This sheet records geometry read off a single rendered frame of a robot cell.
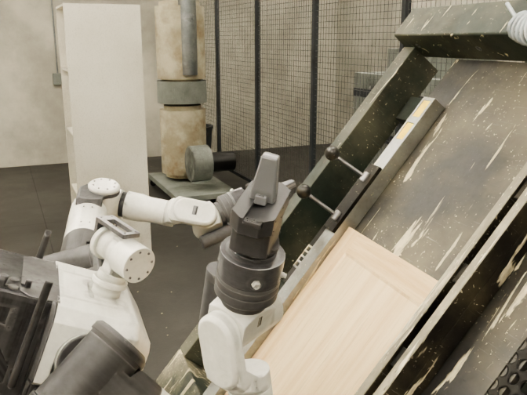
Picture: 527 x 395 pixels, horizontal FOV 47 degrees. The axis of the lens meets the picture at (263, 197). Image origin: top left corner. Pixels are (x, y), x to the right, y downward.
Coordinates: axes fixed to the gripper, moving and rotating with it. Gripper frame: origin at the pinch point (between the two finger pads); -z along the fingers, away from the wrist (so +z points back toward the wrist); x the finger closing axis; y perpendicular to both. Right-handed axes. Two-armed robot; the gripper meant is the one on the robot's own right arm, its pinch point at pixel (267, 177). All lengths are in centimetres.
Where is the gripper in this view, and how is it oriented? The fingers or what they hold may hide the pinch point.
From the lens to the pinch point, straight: 76.2
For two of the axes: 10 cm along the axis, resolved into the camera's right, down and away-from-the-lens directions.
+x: 2.6, -4.1, 8.7
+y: 9.5, 2.6, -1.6
